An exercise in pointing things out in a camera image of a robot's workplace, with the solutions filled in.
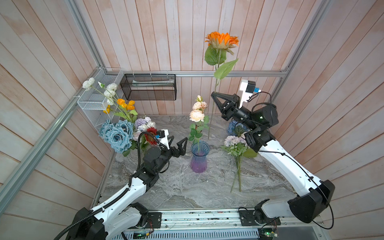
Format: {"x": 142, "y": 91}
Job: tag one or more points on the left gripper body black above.
{"x": 174, "y": 153}

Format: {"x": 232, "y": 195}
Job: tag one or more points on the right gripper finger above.
{"x": 220, "y": 98}
{"x": 225, "y": 109}

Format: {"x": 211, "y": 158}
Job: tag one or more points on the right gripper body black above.
{"x": 243, "y": 117}

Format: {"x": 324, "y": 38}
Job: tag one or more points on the red flower stem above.
{"x": 151, "y": 137}

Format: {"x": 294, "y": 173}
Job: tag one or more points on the blue purple glass vase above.
{"x": 199, "y": 162}

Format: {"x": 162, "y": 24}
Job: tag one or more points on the peach pink rose stem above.
{"x": 200, "y": 121}

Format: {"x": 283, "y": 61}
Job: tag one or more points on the pink lilac mixed bouquet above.
{"x": 141, "y": 125}

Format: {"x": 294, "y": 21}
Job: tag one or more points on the yellow orange flower stem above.
{"x": 122, "y": 108}

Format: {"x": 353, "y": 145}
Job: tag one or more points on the teal blue rose bunch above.
{"x": 118, "y": 135}

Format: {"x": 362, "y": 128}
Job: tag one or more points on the white flower stem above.
{"x": 107, "y": 91}

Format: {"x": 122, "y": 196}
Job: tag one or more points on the clear grey glass vase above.
{"x": 144, "y": 151}

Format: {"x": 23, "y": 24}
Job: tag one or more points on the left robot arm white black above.
{"x": 121, "y": 211}

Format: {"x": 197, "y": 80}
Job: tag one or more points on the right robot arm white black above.
{"x": 313, "y": 194}

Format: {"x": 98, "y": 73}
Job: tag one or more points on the blue hydrangea stem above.
{"x": 236, "y": 129}

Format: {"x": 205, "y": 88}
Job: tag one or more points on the pink hydrangea bouquet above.
{"x": 237, "y": 147}

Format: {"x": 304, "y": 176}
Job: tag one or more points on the electronics board with leds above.
{"x": 267, "y": 234}

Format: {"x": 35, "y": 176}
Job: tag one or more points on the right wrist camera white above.
{"x": 248, "y": 89}

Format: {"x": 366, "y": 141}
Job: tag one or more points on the black mesh wall basket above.
{"x": 149, "y": 87}

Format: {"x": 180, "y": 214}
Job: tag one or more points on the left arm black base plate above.
{"x": 151, "y": 220}

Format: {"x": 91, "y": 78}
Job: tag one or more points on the white wire shelf rack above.
{"x": 93, "y": 103}

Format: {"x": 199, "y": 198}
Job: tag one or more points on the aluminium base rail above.
{"x": 221, "y": 224}

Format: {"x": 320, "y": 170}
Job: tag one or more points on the horizontal aluminium frame bar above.
{"x": 202, "y": 74}

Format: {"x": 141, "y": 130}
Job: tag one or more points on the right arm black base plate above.
{"x": 255, "y": 217}

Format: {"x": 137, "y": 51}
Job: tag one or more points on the left aluminium frame bar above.
{"x": 52, "y": 160}

